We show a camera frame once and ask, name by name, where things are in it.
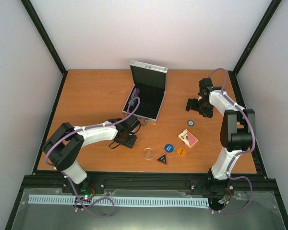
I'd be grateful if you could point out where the pink playing card deck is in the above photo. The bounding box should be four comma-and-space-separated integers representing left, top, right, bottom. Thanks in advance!
178, 129, 199, 148

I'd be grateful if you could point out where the purple poker chip stack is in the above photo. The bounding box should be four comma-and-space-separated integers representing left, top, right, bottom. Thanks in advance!
128, 88, 140, 106

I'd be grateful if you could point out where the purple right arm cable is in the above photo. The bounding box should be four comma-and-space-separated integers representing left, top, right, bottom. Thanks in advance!
209, 68, 256, 214

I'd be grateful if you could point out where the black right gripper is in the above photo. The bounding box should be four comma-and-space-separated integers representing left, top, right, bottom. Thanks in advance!
186, 98, 214, 119

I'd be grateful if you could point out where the aluminium poker case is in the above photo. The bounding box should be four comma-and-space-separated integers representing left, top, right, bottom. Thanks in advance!
122, 60, 168, 122

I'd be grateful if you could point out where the orange round token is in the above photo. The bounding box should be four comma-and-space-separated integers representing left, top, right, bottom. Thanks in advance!
177, 148, 187, 157

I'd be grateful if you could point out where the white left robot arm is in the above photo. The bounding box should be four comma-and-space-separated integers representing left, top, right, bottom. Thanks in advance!
42, 115, 141, 193

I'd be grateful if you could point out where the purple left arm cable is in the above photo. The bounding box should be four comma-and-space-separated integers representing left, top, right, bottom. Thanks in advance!
43, 97, 141, 219

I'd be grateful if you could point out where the blue white poker chip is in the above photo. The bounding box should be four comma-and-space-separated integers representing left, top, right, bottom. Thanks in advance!
187, 120, 195, 127

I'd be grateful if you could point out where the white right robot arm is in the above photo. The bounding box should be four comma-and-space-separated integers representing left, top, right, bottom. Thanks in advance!
186, 78, 256, 180

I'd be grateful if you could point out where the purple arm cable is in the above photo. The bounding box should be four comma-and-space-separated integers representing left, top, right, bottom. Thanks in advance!
43, 97, 141, 219
209, 68, 256, 214

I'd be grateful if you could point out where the white cable duct strip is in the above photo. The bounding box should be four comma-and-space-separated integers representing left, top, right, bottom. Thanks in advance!
28, 195, 209, 208

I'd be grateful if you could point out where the clear round disc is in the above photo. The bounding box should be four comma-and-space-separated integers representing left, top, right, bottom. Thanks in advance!
143, 148, 155, 160

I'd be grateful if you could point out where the black aluminium frame rail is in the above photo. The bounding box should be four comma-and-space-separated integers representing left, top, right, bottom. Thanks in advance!
34, 171, 280, 194

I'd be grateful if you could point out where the black red triangle token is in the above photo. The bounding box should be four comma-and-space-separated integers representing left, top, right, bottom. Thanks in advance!
155, 153, 168, 165

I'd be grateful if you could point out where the blue round token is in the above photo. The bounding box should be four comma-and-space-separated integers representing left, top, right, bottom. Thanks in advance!
164, 144, 174, 153

